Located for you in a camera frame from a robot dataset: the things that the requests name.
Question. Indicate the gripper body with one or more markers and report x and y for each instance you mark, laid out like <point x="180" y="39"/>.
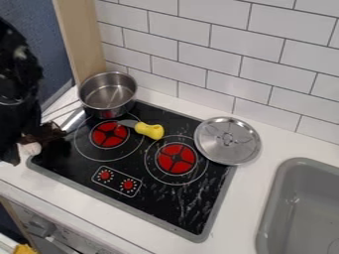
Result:
<point x="15" y="125"/>

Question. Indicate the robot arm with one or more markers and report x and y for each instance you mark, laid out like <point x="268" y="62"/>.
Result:
<point x="17" y="63"/>

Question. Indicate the brown monkey doll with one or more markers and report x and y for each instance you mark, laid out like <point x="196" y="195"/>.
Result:
<point x="46" y="134"/>

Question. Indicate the toy stove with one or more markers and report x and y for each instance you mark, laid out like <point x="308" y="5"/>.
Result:
<point x="145" y="195"/>

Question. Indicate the silver pot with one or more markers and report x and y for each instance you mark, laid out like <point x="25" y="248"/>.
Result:
<point x="108" y="92"/>

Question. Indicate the yellow toy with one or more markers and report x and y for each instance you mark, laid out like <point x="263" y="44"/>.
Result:
<point x="23" y="249"/>

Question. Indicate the silver lid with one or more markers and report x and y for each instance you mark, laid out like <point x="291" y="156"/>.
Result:
<point x="227" y="140"/>

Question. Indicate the toy sink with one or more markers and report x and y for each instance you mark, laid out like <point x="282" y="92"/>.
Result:
<point x="304" y="208"/>

